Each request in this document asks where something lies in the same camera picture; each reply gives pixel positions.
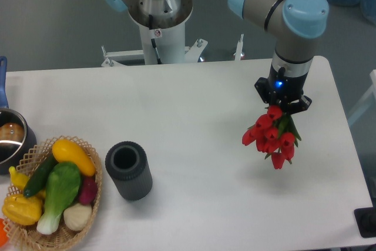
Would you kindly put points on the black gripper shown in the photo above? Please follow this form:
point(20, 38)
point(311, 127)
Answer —
point(287, 90)

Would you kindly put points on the red tulip bouquet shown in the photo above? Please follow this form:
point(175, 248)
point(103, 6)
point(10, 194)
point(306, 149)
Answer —
point(275, 135)

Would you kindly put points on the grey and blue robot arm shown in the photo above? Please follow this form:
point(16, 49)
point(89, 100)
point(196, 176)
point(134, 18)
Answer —
point(296, 24)

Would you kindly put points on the black device at table corner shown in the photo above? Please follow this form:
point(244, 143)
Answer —
point(365, 219)

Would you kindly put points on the dark grey ribbed vase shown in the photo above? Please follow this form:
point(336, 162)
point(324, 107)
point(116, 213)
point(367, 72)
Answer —
point(127, 165)

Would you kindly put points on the purple radish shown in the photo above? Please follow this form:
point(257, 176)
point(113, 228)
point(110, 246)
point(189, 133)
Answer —
point(88, 191)

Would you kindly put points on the yellow squash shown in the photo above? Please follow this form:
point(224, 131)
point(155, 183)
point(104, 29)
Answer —
point(65, 150)

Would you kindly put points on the green bok choy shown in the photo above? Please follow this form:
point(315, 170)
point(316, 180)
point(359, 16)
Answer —
point(61, 189)

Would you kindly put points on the white garlic bulb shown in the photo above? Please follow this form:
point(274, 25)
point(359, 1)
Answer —
point(77, 216)

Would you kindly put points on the green cucumber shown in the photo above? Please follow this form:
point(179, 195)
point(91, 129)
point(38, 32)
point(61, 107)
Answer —
point(38, 180)

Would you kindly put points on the small yellow gourd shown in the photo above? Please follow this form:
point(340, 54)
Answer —
point(19, 180)

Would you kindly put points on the yellow bell pepper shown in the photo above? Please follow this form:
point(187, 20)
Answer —
point(21, 210)

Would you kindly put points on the woven wicker basket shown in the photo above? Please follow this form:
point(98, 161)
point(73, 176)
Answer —
point(27, 237)

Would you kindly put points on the orange fruit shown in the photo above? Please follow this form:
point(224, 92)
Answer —
point(3, 233)

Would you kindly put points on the white frame at right edge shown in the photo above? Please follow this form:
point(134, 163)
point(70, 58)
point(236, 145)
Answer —
point(364, 102)

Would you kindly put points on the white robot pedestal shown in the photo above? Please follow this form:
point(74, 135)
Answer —
point(162, 28)

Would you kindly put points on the blue-handled steel saucepan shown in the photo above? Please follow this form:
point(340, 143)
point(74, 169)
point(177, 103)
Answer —
point(16, 135)

